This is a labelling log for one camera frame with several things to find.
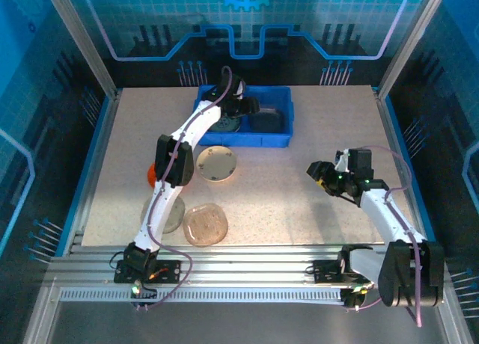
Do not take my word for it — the orange round plate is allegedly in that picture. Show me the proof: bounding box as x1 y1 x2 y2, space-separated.
145 163 160 189

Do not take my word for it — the aluminium profile rail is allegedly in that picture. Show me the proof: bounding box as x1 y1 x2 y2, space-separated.
44 245 450 285

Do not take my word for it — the amber square glass plate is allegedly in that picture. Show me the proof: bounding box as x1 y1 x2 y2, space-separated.
183 203 229 247

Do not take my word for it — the cream floral round plate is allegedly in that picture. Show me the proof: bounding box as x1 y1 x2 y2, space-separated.
195 145 239 182

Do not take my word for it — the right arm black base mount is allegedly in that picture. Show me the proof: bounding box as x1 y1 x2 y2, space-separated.
312 259 382 285

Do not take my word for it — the aluminium frame post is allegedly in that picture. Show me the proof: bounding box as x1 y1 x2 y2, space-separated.
40 0 119 98
376 0 452 98

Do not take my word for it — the blue white patterned plate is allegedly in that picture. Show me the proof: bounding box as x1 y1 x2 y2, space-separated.
207 111 242 134

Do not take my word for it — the clear square glass plate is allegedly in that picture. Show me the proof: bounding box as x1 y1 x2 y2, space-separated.
140 196 186 234
248 105 284 134

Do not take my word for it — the slotted grey cable duct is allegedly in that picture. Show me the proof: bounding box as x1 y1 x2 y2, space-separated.
58 288 345 304

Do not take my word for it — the blue plastic bin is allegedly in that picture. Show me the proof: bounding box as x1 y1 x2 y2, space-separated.
192 84 296 147

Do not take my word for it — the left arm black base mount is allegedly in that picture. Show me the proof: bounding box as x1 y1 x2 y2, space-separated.
113 259 183 285

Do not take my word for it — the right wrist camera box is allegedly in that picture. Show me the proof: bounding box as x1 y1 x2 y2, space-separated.
335 148 353 173

